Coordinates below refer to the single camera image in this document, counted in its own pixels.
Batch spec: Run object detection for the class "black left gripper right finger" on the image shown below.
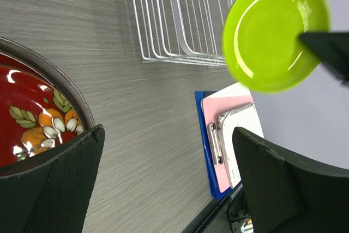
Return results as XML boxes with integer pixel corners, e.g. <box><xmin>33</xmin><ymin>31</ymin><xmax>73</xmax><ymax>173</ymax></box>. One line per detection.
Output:
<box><xmin>232</xmin><ymin>127</ymin><xmax>348</xmax><ymax>232</ymax></box>

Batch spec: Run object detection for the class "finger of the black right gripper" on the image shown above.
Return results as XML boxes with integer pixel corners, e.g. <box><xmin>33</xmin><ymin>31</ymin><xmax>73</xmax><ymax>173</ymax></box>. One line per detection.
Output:
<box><xmin>298</xmin><ymin>32</ymin><xmax>348</xmax><ymax>86</ymax></box>

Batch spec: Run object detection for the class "small brown rimmed plate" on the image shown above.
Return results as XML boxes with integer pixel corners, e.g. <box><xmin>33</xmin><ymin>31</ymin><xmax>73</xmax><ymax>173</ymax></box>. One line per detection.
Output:
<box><xmin>1</xmin><ymin>65</ymin><xmax>85</xmax><ymax>166</ymax></box>

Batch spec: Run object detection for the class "large brown rimmed cream plate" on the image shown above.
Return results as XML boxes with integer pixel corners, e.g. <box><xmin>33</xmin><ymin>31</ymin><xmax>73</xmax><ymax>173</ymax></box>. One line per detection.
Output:
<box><xmin>0</xmin><ymin>37</ymin><xmax>96</xmax><ymax>130</ymax></box>

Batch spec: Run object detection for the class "blue clipboard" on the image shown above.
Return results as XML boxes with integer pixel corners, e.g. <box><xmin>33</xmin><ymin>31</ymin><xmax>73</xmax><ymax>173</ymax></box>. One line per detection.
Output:
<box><xmin>194</xmin><ymin>91</ymin><xmax>232</xmax><ymax>201</ymax></box>

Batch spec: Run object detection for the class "green plastic plate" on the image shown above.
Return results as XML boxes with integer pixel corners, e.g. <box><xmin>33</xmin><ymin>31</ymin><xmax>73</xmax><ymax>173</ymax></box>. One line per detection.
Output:
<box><xmin>222</xmin><ymin>0</ymin><xmax>330</xmax><ymax>93</ymax></box>

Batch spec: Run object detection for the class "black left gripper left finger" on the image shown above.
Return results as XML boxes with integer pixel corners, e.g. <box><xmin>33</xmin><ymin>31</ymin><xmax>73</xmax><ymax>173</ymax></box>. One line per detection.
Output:
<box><xmin>1</xmin><ymin>124</ymin><xmax>105</xmax><ymax>232</ymax></box>

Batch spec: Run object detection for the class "white wire dish rack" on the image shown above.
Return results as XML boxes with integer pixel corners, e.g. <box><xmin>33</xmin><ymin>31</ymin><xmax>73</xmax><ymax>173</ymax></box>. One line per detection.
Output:
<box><xmin>133</xmin><ymin>0</ymin><xmax>234</xmax><ymax>68</ymax></box>

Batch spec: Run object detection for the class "pink paper sheet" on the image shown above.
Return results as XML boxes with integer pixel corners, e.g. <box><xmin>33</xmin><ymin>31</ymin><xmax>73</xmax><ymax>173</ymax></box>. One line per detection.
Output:
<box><xmin>202</xmin><ymin>95</ymin><xmax>253</xmax><ymax>196</ymax></box>

